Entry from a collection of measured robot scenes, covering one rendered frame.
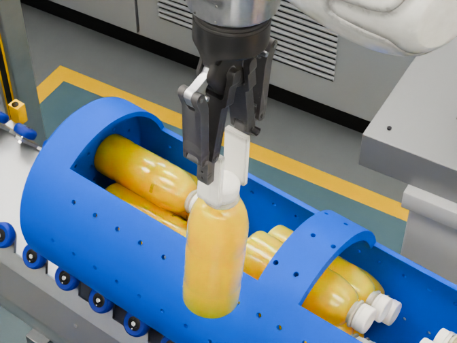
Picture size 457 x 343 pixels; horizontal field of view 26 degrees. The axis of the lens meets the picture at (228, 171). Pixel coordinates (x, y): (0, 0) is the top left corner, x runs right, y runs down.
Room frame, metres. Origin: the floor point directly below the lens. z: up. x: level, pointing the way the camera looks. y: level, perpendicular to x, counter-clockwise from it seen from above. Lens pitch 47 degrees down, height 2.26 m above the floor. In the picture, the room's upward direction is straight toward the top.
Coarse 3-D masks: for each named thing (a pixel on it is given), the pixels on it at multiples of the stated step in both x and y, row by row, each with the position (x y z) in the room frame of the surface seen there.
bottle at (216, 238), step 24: (192, 216) 0.72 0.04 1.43; (216, 216) 0.71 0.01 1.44; (240, 216) 0.72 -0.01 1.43; (192, 240) 0.71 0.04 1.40; (216, 240) 0.70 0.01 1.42; (240, 240) 0.71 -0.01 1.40; (192, 264) 0.71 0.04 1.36; (216, 264) 0.70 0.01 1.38; (240, 264) 0.71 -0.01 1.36; (192, 288) 0.70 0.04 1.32; (216, 288) 0.69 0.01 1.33; (240, 288) 0.72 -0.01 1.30; (192, 312) 0.70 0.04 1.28; (216, 312) 0.69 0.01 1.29
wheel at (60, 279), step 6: (60, 270) 1.00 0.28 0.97; (54, 276) 1.00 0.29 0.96; (60, 276) 0.99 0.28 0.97; (66, 276) 0.99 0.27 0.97; (72, 276) 0.99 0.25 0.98; (60, 282) 0.99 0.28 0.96; (66, 282) 0.98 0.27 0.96; (72, 282) 0.98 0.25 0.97; (78, 282) 0.98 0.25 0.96; (60, 288) 0.98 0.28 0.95; (66, 288) 0.98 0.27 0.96; (72, 288) 0.97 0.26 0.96
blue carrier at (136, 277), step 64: (64, 128) 1.07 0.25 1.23; (128, 128) 1.18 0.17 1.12; (64, 192) 0.97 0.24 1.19; (256, 192) 1.06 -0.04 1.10; (64, 256) 0.93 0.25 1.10; (128, 256) 0.88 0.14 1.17; (320, 256) 0.82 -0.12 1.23; (384, 256) 0.91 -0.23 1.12; (192, 320) 0.79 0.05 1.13; (256, 320) 0.76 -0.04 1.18; (320, 320) 0.74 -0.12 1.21; (448, 320) 0.84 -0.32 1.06
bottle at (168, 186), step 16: (112, 144) 1.12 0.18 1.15; (128, 144) 1.12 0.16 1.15; (96, 160) 1.10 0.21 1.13; (112, 160) 1.09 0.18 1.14; (128, 160) 1.09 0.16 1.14; (144, 160) 1.08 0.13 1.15; (160, 160) 1.09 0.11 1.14; (112, 176) 1.08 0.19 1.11; (128, 176) 1.06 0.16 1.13; (144, 176) 1.06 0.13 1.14; (160, 176) 1.05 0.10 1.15; (176, 176) 1.05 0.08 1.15; (144, 192) 1.04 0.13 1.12; (160, 192) 1.03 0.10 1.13; (176, 192) 1.02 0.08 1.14; (192, 192) 1.03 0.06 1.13; (176, 208) 1.01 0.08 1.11
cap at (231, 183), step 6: (228, 174) 0.75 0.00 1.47; (234, 174) 0.75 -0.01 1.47; (228, 180) 0.74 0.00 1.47; (234, 180) 0.74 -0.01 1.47; (228, 186) 0.73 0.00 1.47; (234, 186) 0.73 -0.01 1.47; (222, 192) 0.72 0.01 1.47; (228, 192) 0.72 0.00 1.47; (234, 192) 0.72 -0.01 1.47; (222, 198) 0.72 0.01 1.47; (228, 198) 0.72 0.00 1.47; (234, 198) 0.72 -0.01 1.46; (222, 204) 0.72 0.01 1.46
